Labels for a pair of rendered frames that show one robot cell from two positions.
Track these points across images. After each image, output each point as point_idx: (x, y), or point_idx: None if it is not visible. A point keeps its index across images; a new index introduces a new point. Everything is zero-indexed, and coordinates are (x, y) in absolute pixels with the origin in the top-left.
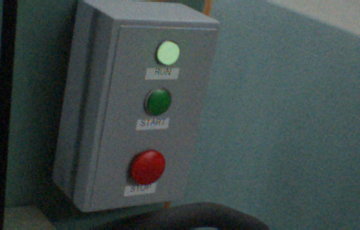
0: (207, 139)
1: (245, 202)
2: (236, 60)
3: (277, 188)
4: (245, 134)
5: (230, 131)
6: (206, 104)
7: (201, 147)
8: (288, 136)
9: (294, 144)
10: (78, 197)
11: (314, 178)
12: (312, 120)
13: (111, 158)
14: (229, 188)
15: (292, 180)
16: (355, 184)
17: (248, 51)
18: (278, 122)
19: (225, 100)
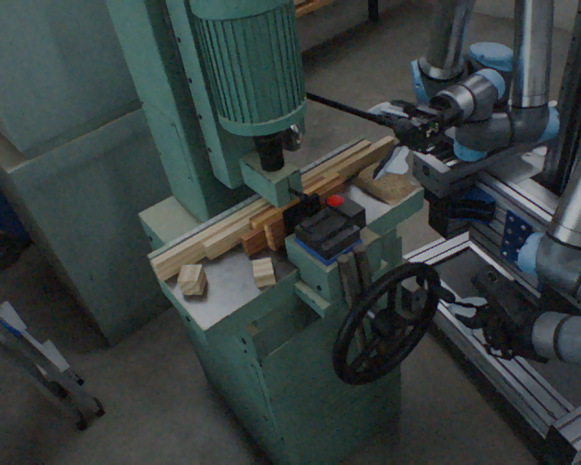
0: (5, 75)
1: (57, 79)
2: None
3: (68, 53)
4: (28, 47)
5: (17, 55)
6: None
7: (5, 84)
8: (53, 23)
9: (60, 23)
10: None
11: (82, 28)
12: (60, 3)
13: None
14: (42, 84)
15: (73, 41)
16: (101, 11)
17: None
18: (42, 21)
19: None
